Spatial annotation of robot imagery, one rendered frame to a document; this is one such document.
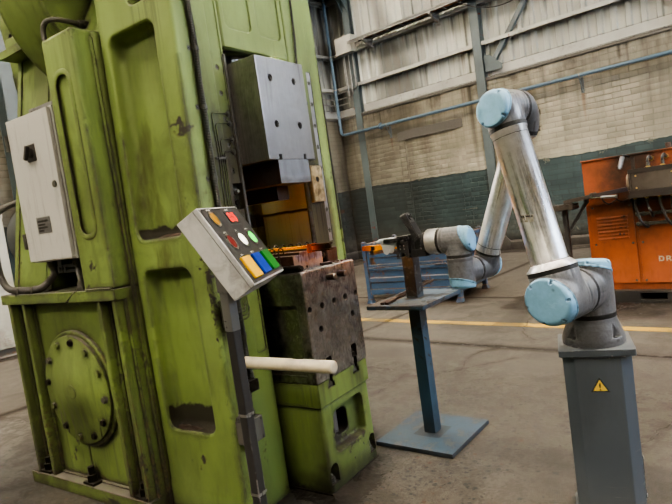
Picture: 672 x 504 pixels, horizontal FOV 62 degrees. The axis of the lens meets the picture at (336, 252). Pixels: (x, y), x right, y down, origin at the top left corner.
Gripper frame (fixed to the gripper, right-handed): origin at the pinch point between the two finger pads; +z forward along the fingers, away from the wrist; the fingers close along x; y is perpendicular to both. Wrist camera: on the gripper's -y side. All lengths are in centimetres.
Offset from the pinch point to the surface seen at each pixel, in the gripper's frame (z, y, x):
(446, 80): 281, -216, 805
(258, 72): 33, -70, -16
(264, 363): 31, 37, -39
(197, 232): 17, -13, -74
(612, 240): -30, 47, 345
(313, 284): 27.0, 14.1, -9.4
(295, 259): 33.0, 3.4, -10.9
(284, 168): 33.0, -32.9, -9.3
